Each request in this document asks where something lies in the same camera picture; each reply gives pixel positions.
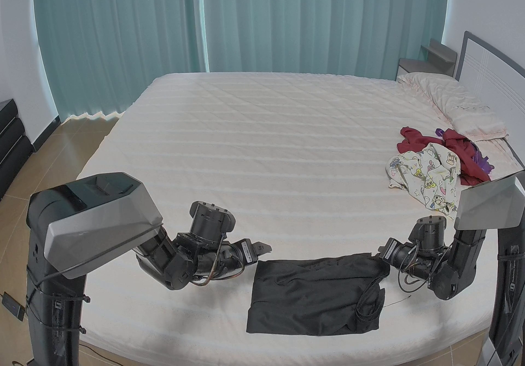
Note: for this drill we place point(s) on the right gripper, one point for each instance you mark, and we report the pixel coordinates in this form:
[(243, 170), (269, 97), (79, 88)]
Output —
[(391, 251)]

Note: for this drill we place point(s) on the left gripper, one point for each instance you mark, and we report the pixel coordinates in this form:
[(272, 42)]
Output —
[(246, 251)]

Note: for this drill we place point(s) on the black long-sleeved top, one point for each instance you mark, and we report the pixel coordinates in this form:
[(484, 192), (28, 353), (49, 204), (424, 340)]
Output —
[(311, 294)]

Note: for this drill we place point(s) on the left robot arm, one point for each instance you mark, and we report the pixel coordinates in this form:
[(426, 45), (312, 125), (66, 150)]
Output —
[(102, 216)]

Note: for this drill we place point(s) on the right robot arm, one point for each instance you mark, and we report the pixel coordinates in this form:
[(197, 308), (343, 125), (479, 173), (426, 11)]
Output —
[(471, 257)]

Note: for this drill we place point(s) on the bed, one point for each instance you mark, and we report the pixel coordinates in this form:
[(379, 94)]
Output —
[(266, 143)]

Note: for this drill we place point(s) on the white printed pyjama garment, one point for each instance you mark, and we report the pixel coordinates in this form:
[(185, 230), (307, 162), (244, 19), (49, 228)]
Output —
[(426, 175)]

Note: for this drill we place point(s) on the dark red garment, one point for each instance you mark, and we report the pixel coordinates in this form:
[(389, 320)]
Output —
[(465, 155)]

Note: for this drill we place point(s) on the purple garment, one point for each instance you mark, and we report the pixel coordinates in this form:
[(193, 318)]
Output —
[(484, 163)]

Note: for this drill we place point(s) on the cream pillow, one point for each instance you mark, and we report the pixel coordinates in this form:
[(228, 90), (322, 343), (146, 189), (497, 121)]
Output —
[(463, 106)]

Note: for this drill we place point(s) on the grey bedside table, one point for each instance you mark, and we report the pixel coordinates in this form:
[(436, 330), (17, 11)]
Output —
[(418, 66)]

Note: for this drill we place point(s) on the blue-green curtain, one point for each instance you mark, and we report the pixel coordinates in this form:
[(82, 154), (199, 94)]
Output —
[(320, 7), (119, 28)]

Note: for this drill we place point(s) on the black chest of drawers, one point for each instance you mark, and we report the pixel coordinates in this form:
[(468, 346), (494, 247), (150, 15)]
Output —
[(12, 143)]

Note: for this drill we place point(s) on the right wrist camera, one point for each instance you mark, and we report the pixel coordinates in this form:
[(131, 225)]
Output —
[(415, 235)]

